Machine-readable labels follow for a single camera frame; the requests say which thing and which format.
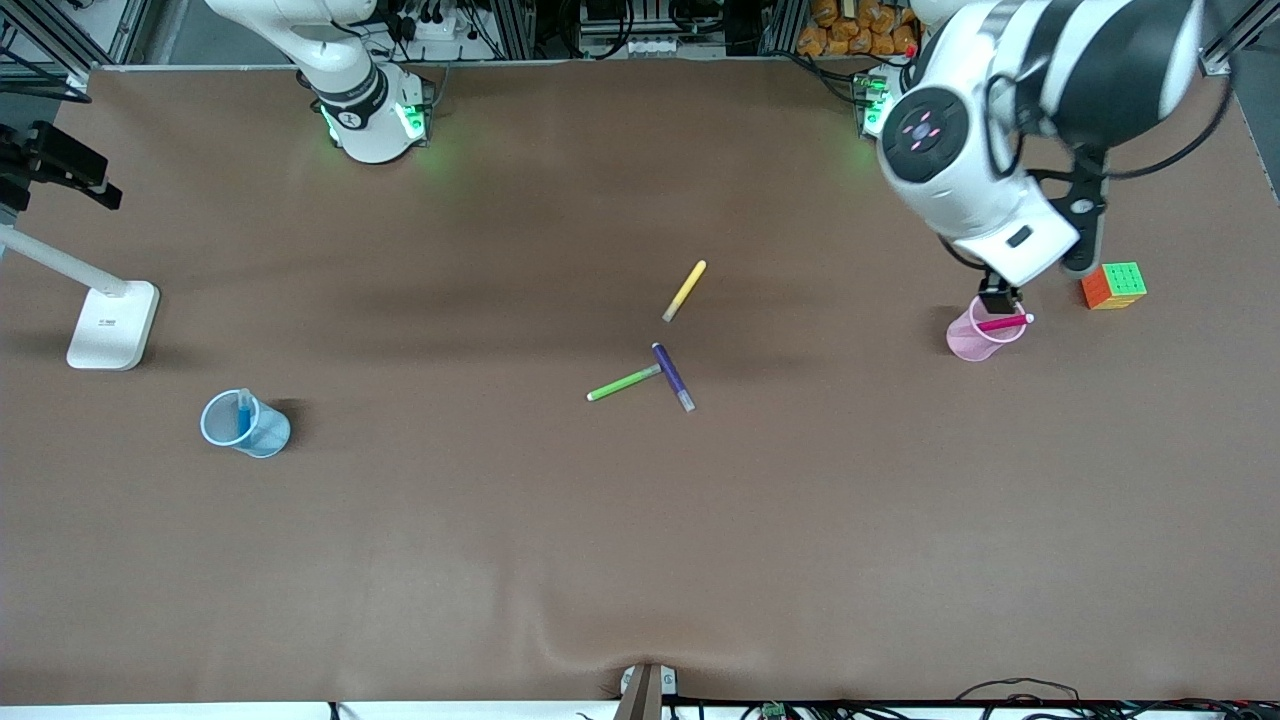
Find green-lit circuit board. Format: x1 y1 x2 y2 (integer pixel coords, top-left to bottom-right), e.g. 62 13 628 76
398 85 434 144
851 70 894 138

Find green marker pen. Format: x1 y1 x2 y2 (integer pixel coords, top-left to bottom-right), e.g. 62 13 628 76
586 364 664 403

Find yellow marker pen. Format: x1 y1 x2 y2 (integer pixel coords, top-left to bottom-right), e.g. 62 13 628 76
662 260 708 323

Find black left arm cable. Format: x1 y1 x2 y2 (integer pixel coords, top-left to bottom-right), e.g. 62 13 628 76
983 70 1238 183

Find white power strip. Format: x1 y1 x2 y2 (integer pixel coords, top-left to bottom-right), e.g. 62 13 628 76
385 0 473 47

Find black cable bundle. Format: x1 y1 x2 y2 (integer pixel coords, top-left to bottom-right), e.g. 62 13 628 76
950 677 1280 720

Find white lamp stand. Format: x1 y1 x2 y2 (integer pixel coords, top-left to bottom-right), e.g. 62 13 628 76
0 224 161 372

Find table edge clamp bracket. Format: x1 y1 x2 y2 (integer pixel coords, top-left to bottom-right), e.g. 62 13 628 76
613 662 679 720

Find colourful puzzle cube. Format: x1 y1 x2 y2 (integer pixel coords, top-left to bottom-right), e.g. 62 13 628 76
1080 261 1149 311

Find purple marker pen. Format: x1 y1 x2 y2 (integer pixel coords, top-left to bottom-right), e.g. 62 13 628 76
651 342 696 413

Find orange snack packets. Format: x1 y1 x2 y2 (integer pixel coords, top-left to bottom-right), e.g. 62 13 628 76
796 0 923 59

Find aluminium frame strut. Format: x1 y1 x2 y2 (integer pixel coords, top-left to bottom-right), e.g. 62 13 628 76
1205 0 1280 76
0 0 151 71

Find light blue mesh cup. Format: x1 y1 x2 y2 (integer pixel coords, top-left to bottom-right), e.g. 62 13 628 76
200 389 293 460

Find pink mesh cup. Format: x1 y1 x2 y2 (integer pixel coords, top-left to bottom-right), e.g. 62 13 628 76
946 295 1031 363

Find aluminium frame post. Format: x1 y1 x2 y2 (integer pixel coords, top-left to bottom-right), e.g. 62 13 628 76
757 0 806 57
492 0 538 61

